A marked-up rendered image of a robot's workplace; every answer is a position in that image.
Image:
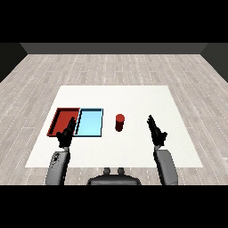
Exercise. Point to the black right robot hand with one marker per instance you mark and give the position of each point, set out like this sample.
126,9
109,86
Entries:
157,134

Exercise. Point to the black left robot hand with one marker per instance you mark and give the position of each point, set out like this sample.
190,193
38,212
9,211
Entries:
66,137

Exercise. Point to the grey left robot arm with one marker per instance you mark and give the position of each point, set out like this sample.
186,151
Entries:
57,167

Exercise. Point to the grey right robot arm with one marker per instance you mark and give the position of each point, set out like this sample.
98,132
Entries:
166,166

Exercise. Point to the red shallow open box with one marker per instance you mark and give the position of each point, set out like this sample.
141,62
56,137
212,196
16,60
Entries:
62,120

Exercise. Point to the light blue shallow open box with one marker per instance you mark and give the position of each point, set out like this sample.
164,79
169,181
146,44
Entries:
89,122

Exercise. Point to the small red can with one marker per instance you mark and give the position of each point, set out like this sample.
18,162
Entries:
119,122

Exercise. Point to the dark grey robot body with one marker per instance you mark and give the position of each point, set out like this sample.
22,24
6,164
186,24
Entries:
114,179

